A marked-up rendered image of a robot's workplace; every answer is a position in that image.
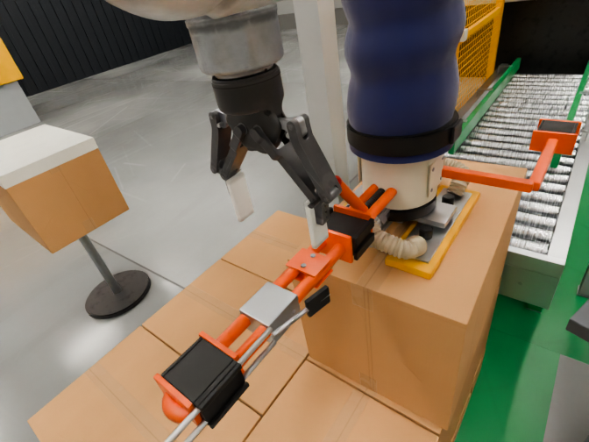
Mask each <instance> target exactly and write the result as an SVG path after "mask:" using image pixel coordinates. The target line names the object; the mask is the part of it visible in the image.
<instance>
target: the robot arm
mask: <svg viewBox="0 0 589 442"><path fill-rule="evenodd" d="M104 1H106V2H108V3H109V4H112V5H113V6H116V7H118V8H119V9H121V10H124V11H127V12H129V13H131V14H134V15H137V16H140V17H142V18H148V19H152V20H159V21H177V20H186V21H185V24H186V27H187V28H188V31H189V34H190V38H191V40H192V43H193V47H194V49H195V55H196V58H197V61H198V64H199V67H200V69H201V71H202V72H203V73H204V74H206V75H213V77H212V80H211V85H212V88H213V91H214V94H215V98H216V103H217V107H218V109H216V110H213V111H212V112H210V113H209V121H210V124H211V129H212V130H211V155H210V170H211V172H212V173H213V174H216V173H219V174H220V176H221V178H222V179H223V180H225V183H226V186H227V189H228V192H229V195H230V196H231V201H232V203H233V206H234V210H235V212H236V215H237V218H238V222H243V221H244V220H245V219H246V218H248V217H249V216H250V215H251V214H252V213H253V212H254V210H253V207H252V201H251V198H250V194H249V191H248V188H247V184H246V181H245V175H244V173H243V172H239V171H240V170H241V169H240V167H241V164H242V162H243V160H244V158H245V156H246V153H247V151H258V152H260V153H264V154H268V155H269V156H270V158H271V159H272V160H276V161H278V162H279V163H280V164H281V166H282V167H283V168H284V169H285V171H286V172H287V173H288V175H289V176H290V177H291V178H292V180H293V181H294V182H295V184H296V185H297V186H298V187H299V189H300V190H301V191H302V193H303V194H304V195H305V196H306V197H307V198H308V201H306V202H305V203H304V205H305V211H306V215H307V220H308V226H309V236H310V240H311V245H312V248H314V249H317V248H318V247H319V246H320V245H321V244H322V243H323V242H324V241H325V240H326V239H327V238H328V237H329V234H328V227H327V221H328V220H329V219H330V211H329V203H331V202H332V201H333V200H334V199H335V198H336V197H337V196H338V195H339V194H341V193H342V188H341V186H340V184H339V182H338V180H337V178H336V176H335V175H334V173H333V171H332V169H331V167H330V164H329V163H328V161H327V160H326V158H325V156H324V154H323V152H322V150H321V148H320V146H319V145H318V143H317V141H316V139H315V137H314V135H313V133H312V129H311V125H310V122H309V116H308V115H307V114H305V113H302V114H301V115H299V116H297V117H296V118H287V117H286V115H285V114H284V112H283V109H282V101H283V98H284V90H283V85H282V80H281V74H280V67H279V66H277V64H276V63H275V62H277V61H279V60H280V59H281V58H282V56H283V54H284V51H283V45H282V40H281V35H280V24H279V19H278V13H277V10H278V7H277V3H278V2H282V1H286V0H104ZM231 130H233V135H232V137H231ZM281 141H282V142H283V144H284V146H283V147H281V148H280V149H277V147H278V146H279V145H280V143H281ZM238 172H239V173H238ZM315 189H316V190H317V192H315Z"/></svg>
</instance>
